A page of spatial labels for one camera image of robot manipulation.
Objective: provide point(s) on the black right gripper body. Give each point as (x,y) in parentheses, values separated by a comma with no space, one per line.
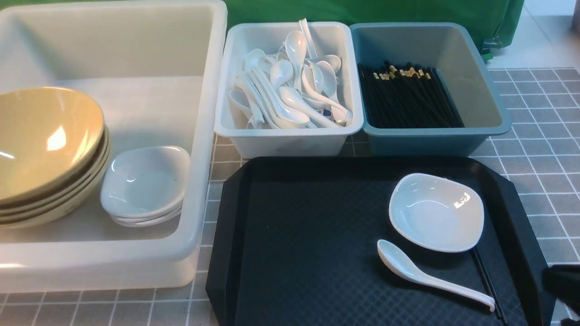
(563,282)

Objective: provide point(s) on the white square sauce dish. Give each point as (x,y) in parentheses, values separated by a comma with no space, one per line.
(437,213)

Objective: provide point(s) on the white ceramic soup spoon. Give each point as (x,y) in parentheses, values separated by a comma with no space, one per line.
(400,264)

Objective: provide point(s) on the yellow-green noodle bowl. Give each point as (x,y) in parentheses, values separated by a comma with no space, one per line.
(47,133)

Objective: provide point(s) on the bottom stacked yellow bowl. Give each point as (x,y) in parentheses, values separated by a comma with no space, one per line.
(64,205)

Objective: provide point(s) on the stacked yellow bowl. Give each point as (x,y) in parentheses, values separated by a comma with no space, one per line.
(60,204)
(67,186)
(64,205)

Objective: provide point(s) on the top stacked yellow bowl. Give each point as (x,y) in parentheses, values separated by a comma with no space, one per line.
(67,186)

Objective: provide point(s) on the middle stacked yellow bowl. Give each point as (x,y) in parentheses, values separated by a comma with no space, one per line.
(60,204)

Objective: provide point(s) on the bundle of black chopsticks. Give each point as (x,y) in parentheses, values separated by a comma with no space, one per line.
(408,96)

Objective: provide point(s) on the black plastic serving tray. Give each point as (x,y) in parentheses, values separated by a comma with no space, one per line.
(296,245)

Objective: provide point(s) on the white plastic spoon bin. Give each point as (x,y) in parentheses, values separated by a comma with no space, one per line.
(330,38)

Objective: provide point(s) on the pile of white spoons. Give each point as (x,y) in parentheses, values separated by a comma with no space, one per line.
(294,88)

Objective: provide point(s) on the lower stacked white dish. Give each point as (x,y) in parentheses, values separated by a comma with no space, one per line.
(147,221)

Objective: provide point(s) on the stacked white dish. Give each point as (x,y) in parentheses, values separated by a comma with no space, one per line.
(147,221)
(145,182)

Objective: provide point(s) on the top stacked white dish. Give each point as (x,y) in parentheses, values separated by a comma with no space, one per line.
(145,182)

